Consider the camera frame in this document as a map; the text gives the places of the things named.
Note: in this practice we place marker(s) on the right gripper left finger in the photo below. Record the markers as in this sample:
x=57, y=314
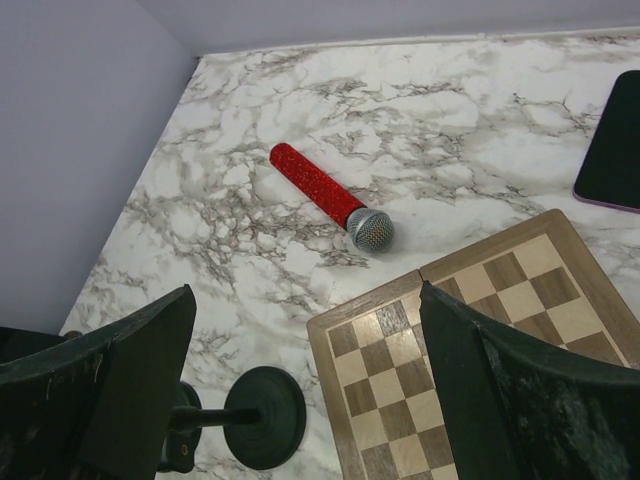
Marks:
x=97, y=406

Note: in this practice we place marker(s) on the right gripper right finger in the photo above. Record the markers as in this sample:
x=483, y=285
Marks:
x=516, y=407

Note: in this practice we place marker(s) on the black phone stand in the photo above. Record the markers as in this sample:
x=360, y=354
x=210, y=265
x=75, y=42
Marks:
x=263, y=421

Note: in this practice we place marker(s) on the purple case phone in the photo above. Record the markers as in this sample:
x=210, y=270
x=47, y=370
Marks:
x=609, y=174

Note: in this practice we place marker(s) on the wooden chessboard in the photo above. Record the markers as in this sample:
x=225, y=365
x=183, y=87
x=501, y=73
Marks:
x=371, y=357

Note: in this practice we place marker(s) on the red toy microphone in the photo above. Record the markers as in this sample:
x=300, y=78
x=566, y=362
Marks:
x=371, y=230

